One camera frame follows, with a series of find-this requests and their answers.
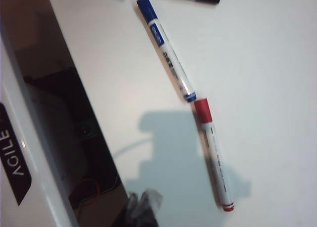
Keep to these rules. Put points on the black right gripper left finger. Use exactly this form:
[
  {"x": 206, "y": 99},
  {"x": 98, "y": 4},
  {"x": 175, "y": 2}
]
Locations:
[{"x": 131, "y": 209}]

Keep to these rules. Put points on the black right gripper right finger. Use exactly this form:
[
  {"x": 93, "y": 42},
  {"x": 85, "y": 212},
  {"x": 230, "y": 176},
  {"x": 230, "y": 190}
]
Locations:
[{"x": 149, "y": 207}]

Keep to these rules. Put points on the red whiteboard marker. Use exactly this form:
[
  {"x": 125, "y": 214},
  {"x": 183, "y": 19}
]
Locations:
[{"x": 214, "y": 150}]

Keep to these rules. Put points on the blue whiteboard marker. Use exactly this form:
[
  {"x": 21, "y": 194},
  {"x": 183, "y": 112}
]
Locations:
[{"x": 167, "y": 51}]

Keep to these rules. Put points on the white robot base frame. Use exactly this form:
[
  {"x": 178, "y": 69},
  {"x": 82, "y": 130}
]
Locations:
[{"x": 22, "y": 150}]

